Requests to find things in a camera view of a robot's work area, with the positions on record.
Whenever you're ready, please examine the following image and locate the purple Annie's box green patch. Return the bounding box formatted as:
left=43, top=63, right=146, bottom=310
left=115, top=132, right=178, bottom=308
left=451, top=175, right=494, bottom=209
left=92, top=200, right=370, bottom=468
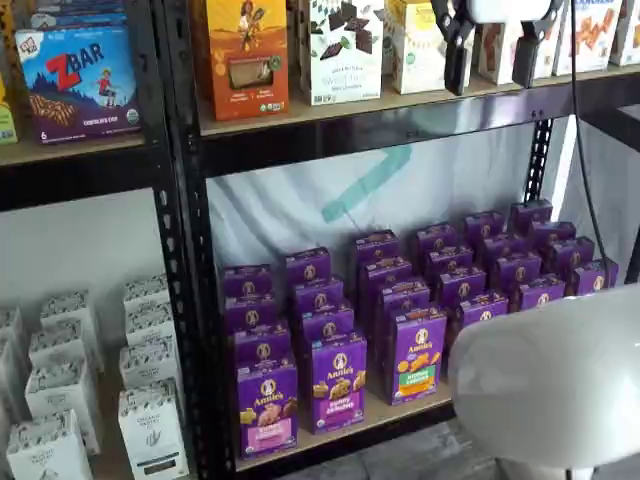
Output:
left=387, top=306, right=449, bottom=408

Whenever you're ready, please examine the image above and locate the black metal shelf unit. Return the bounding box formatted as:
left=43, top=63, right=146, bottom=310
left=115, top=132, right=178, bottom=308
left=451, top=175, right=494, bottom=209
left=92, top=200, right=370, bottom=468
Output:
left=164, top=0, right=640, bottom=480
left=0, top=0, right=196, bottom=480

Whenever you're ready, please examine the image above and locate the green and yellow box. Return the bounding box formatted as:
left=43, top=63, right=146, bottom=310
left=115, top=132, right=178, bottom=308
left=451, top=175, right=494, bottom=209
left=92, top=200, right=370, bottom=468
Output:
left=0, top=73, right=20, bottom=147

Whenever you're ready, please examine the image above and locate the purple Annie's box magenta patch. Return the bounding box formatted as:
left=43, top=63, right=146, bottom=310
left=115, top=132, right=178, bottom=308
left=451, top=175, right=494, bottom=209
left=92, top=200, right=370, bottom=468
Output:
left=309, top=330, right=369, bottom=436

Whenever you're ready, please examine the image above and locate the thin black cable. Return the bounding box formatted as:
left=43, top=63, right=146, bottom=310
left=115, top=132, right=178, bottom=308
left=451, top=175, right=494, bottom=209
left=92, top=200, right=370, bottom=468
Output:
left=569, top=0, right=614, bottom=291

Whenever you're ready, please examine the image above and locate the white chocolate thins box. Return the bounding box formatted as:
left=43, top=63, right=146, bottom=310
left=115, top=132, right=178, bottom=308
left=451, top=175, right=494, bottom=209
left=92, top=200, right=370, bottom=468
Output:
left=299, top=0, right=386, bottom=107

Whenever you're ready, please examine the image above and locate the white backdrop sheet teal mark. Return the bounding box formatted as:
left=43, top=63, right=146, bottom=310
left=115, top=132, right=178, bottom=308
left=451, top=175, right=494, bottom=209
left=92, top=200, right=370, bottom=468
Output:
left=205, top=115, right=574, bottom=301

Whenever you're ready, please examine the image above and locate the blue Zbar snack box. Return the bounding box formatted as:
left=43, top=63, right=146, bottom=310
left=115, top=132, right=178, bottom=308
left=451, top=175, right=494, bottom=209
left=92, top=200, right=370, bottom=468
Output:
left=13, top=23, right=143, bottom=146

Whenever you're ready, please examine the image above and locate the yellow and white box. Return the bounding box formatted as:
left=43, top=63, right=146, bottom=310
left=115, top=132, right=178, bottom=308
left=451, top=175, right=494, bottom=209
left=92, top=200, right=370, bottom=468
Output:
left=396, top=0, right=450, bottom=96

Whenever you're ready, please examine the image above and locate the blue snack bar box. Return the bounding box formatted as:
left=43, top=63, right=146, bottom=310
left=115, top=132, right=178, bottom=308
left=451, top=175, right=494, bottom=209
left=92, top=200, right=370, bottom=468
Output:
left=28, top=0, right=130, bottom=32

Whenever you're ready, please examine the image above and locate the purple Annie's box pink patch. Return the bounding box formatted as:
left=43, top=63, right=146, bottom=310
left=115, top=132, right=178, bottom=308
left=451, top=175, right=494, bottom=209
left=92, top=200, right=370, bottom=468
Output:
left=236, top=355, right=300, bottom=462

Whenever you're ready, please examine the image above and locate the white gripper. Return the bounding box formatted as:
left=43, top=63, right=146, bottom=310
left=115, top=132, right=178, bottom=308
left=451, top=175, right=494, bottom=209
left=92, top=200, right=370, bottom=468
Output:
left=430, top=0, right=565, bottom=97

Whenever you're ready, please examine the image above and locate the orange snack box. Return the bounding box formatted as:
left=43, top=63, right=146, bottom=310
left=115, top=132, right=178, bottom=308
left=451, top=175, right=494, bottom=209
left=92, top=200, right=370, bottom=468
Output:
left=204, top=0, right=291, bottom=122

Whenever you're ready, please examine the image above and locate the white organic pastry box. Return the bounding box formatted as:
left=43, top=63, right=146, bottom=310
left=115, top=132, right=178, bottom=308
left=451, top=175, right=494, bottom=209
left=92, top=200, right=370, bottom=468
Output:
left=124, top=302, right=177, bottom=351
left=5, top=408, right=95, bottom=480
left=39, top=288, right=104, bottom=331
left=0, top=305, right=25, bottom=351
left=118, top=384, right=190, bottom=477
left=24, top=360, right=104, bottom=456
left=28, top=319, right=104, bottom=374
left=123, top=273, right=171, bottom=311
left=119, top=342, right=182, bottom=396

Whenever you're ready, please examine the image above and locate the white crackers box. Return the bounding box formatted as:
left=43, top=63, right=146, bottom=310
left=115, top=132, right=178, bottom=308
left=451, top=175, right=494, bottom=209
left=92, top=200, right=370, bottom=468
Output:
left=551, top=0, right=625, bottom=77
left=608, top=0, right=640, bottom=67
left=476, top=14, right=567, bottom=85

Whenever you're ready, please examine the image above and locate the purple Annie's snack box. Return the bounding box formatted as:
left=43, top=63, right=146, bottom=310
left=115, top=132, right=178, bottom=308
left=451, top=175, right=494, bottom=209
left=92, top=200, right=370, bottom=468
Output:
left=516, top=273, right=567, bottom=312
left=292, top=276, right=346, bottom=315
left=571, top=258, right=621, bottom=297
left=493, top=250, right=544, bottom=292
left=376, top=278, right=432, bottom=324
left=548, top=236, right=597, bottom=275
left=284, top=247, right=333, bottom=287
left=455, top=291, right=511, bottom=334
left=425, top=244, right=475, bottom=277
left=232, top=323, right=292, bottom=372
left=223, top=293, right=280, bottom=336
left=300, top=303, right=356, bottom=347
left=351, top=229, right=401, bottom=269
left=413, top=222, right=460, bottom=255
left=221, top=263, right=275, bottom=302
left=509, top=198, right=555, bottom=232
left=530, top=220, right=579, bottom=250
left=461, top=210, right=507, bottom=242
left=481, top=232, right=527, bottom=262
left=436, top=266, right=488, bottom=305
left=358, top=256, right=415, bottom=301

